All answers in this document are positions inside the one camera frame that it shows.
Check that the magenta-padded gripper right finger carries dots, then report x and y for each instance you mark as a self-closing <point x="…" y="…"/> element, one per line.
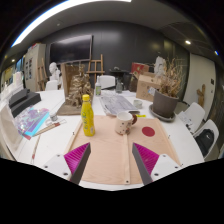
<point x="151" y="163"/>

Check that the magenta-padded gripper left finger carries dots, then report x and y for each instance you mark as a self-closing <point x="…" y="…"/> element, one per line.
<point x="71" y="163"/>

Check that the yellow drink bottle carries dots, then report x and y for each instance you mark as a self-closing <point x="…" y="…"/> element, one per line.
<point x="88" y="120"/>

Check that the flat round red coaster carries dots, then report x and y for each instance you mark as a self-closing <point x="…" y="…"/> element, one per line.
<point x="148" y="131"/>

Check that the beige fabric table mat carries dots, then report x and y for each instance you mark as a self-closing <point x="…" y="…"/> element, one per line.
<point x="110" y="160"/>

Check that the grey plant saucer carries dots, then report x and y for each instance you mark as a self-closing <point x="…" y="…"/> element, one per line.
<point x="166" y="119"/>

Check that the yellow marker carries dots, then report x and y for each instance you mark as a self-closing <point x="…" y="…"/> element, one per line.
<point x="140" y="116"/>

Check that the small grey jar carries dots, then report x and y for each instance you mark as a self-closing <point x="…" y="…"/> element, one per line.
<point x="53" y="116"/>

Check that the white paper sheets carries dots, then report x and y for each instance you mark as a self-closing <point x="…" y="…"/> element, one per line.
<point x="185" y="120"/>

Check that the black backpack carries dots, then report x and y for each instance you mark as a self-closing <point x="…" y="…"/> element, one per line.
<point x="204" y="141"/>

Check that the colourful holographic book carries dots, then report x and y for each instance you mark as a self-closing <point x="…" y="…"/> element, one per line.
<point x="31" y="121"/>

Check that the dried plant in grey pot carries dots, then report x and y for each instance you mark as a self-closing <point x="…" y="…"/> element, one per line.
<point x="165" y="103"/>

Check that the white plastic chair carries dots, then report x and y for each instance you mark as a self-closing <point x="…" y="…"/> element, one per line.
<point x="196" y="113"/>
<point x="107" y="81"/>
<point x="213" y="125"/>
<point x="51" y="85"/>

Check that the grey printed newspaper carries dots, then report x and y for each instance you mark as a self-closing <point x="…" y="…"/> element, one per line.
<point x="116" y="104"/>

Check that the white plastic tray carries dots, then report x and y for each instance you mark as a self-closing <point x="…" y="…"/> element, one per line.
<point x="8" y="130"/>

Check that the golden sculpture on wooden base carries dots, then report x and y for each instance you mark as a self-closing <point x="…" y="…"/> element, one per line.
<point x="78" y="90"/>

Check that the black flat box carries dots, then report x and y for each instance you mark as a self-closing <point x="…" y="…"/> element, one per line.
<point x="18" y="96"/>
<point x="28" y="103"/>

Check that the cardboard box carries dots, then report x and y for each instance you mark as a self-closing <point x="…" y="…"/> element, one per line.
<point x="145" y="88"/>

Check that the small white green-labelled bottle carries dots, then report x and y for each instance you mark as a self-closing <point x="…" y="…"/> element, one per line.
<point x="98" y="89"/>

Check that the grey spray bottle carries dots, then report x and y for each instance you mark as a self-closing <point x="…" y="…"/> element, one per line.
<point x="119" y="87"/>

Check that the wooden figure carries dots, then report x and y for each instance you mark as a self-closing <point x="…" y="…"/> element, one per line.
<point x="201" y="95"/>

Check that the wooden easel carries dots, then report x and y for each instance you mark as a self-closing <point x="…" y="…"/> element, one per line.
<point x="95" y="71"/>

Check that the white plaster bust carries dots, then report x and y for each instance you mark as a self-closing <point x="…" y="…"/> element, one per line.
<point x="53" y="69"/>

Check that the white plaster figure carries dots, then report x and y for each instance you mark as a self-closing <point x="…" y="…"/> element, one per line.
<point x="160" y="65"/>

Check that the round ceiling spotlights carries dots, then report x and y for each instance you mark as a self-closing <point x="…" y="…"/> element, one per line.
<point x="188" y="42"/>

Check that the long ceiling light strip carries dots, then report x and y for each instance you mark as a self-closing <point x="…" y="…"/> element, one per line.
<point x="50" y="14"/>

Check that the black wall screen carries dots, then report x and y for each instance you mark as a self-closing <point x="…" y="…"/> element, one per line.
<point x="70" y="50"/>

